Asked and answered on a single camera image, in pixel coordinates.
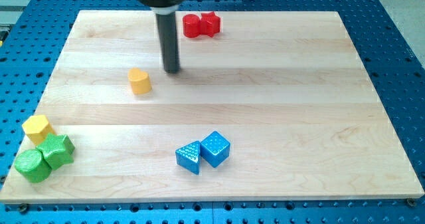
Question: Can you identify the wooden board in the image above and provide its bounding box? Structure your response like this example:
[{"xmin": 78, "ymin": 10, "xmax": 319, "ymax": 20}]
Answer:
[{"xmin": 1, "ymin": 11, "xmax": 424, "ymax": 203}]

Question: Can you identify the green cylinder block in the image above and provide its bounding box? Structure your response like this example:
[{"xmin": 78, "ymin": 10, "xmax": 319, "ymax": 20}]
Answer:
[{"xmin": 15, "ymin": 149, "xmax": 52, "ymax": 183}]

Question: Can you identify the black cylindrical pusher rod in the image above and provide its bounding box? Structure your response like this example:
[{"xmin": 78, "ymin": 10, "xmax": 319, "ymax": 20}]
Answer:
[{"xmin": 155, "ymin": 12, "xmax": 180, "ymax": 74}]

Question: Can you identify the yellow hexagon block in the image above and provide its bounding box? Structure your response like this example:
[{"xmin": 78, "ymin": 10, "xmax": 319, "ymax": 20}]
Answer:
[{"xmin": 22, "ymin": 115, "xmax": 56, "ymax": 146}]

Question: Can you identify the yellow heart block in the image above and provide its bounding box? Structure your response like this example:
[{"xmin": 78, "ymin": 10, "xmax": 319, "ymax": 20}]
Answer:
[{"xmin": 127, "ymin": 68, "xmax": 152, "ymax": 94}]

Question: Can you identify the red star block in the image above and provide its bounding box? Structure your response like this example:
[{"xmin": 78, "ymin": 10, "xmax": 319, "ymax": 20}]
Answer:
[{"xmin": 200, "ymin": 12, "xmax": 221, "ymax": 37}]

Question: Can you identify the blue triangle block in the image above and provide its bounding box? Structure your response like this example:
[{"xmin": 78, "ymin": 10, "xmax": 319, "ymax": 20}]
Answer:
[{"xmin": 175, "ymin": 141, "xmax": 201, "ymax": 175}]

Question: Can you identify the green star block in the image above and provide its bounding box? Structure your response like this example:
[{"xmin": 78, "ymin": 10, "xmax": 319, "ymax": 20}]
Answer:
[{"xmin": 36, "ymin": 134, "xmax": 75, "ymax": 170}]

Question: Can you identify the red cylinder block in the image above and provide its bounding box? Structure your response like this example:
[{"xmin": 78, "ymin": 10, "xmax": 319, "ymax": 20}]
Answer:
[{"xmin": 183, "ymin": 14, "xmax": 201, "ymax": 38}]

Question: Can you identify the blue cube block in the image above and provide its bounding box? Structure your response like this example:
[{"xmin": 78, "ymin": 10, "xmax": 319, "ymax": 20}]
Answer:
[{"xmin": 201, "ymin": 131, "xmax": 230, "ymax": 168}]

